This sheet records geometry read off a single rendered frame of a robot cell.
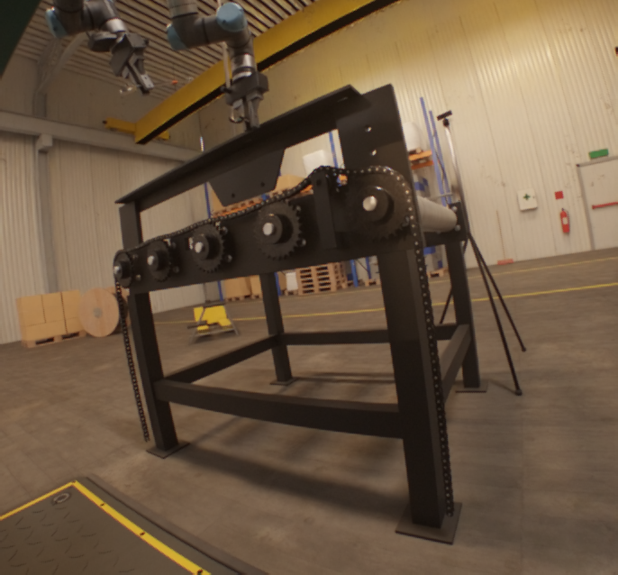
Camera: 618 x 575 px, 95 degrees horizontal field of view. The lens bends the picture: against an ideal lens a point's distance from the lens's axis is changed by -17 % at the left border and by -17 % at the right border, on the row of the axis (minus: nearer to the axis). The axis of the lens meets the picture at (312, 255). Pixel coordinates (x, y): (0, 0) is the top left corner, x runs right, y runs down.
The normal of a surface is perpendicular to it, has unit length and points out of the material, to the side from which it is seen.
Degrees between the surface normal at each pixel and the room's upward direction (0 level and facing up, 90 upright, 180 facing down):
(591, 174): 90
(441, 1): 90
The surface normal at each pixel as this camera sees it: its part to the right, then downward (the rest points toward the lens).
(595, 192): -0.53, 0.06
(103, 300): -0.06, -0.03
